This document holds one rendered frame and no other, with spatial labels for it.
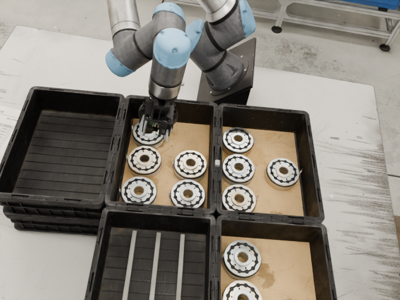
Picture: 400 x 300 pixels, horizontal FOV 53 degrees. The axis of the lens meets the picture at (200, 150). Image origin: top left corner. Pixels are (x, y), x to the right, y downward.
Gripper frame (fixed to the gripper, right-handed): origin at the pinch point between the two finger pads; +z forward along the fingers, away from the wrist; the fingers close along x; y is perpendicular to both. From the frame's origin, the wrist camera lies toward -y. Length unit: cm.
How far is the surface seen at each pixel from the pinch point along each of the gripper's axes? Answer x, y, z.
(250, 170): 31.4, 0.6, 10.4
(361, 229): 74, 10, 21
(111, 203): -8.3, 19.8, 8.1
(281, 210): 41.6, 12.0, 11.9
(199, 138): 15.4, -12.1, 15.3
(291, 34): 94, -180, 89
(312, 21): 104, -180, 74
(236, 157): 27.1, -3.7, 10.8
